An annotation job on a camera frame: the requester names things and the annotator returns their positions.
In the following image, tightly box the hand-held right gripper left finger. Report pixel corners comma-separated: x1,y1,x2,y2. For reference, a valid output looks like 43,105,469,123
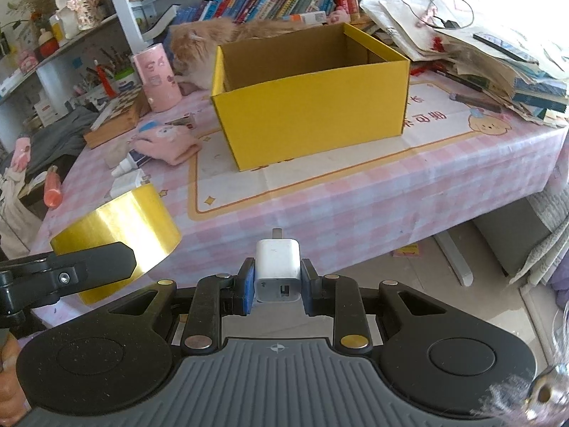
107,258,257,350

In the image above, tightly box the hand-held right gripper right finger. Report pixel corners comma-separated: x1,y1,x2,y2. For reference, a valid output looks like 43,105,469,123
301,258,448,350

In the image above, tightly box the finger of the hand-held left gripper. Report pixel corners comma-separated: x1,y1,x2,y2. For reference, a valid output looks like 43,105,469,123
0,241,137,327

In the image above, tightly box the white charger plug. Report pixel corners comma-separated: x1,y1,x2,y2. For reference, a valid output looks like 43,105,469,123
254,228,302,304

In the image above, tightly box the yellow tape roll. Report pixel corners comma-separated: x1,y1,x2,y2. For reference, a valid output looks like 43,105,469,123
50,183,183,307

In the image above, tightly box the blue label cleaner bottle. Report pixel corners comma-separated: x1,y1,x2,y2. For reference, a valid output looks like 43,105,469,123
111,150,153,178

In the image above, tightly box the yellow cardboard box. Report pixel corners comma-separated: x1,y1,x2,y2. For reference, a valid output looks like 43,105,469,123
210,22,411,172

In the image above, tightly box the pink checked desktop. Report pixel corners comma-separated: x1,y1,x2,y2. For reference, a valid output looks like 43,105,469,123
27,68,569,318

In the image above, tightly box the person's left hand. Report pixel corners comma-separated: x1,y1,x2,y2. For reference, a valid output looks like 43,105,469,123
0,333,30,412

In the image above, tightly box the orange tube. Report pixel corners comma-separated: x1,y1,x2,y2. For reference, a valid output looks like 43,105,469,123
43,165,62,208

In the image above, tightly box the grey cloth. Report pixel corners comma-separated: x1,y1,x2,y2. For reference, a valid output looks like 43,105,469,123
18,107,101,175

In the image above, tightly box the pink plush toy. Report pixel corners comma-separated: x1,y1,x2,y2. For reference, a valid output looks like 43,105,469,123
132,121,203,167

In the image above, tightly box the pink plush slipper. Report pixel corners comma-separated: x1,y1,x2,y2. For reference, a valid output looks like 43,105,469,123
11,137,33,173

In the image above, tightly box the wooden chess box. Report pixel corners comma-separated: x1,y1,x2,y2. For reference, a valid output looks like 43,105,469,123
83,84,153,149

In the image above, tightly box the white table leg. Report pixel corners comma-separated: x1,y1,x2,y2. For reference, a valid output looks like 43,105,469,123
432,231,474,288

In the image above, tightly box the small printed packet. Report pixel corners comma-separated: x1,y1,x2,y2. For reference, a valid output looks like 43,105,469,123
166,114,197,131

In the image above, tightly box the white pen holder with pens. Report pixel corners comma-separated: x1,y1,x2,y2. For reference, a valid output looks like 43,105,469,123
72,57,139,101

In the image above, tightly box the white jar with green lid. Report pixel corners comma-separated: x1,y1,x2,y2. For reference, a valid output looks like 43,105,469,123
115,68,140,95

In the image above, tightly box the pink printed canister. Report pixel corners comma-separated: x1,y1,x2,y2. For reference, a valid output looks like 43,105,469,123
131,42,183,114

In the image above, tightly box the grey sofa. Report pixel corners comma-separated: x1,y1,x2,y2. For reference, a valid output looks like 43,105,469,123
471,187,569,286

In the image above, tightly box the orange fluffy cat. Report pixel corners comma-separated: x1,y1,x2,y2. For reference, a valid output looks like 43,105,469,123
168,18,307,90

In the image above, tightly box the white shelf unit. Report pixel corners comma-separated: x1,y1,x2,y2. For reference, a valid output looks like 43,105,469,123
0,0,387,143

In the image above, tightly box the brown marker pen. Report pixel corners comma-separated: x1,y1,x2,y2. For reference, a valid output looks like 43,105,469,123
448,92,504,115

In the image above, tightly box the white floral ceramic figure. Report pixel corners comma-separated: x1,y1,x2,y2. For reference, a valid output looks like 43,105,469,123
54,0,108,39

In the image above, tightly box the pile of papers and books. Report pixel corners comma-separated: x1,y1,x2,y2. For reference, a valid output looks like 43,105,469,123
359,0,569,129

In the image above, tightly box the row of colourful books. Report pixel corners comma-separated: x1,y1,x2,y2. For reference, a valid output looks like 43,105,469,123
175,0,371,26

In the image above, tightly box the black cable with plug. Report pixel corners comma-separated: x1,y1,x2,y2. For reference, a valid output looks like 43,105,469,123
397,0,475,33

